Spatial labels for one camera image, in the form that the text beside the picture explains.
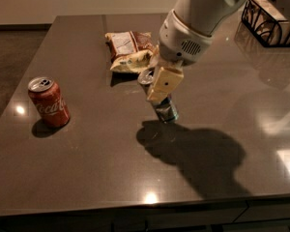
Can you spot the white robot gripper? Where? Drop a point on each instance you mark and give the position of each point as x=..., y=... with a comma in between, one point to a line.
x=179, y=43

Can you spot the silver blue redbull can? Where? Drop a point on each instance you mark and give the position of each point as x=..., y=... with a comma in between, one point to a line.
x=165, y=110

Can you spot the red coca-cola can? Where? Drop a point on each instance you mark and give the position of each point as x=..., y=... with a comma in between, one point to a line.
x=46, y=95

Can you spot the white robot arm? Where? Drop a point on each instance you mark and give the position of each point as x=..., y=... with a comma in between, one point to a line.
x=205, y=17

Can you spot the brown yellow chip bag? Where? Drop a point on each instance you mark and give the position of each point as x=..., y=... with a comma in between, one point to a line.
x=130, y=51

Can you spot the black wire napkin basket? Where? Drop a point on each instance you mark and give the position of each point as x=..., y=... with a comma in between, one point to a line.
x=266, y=23

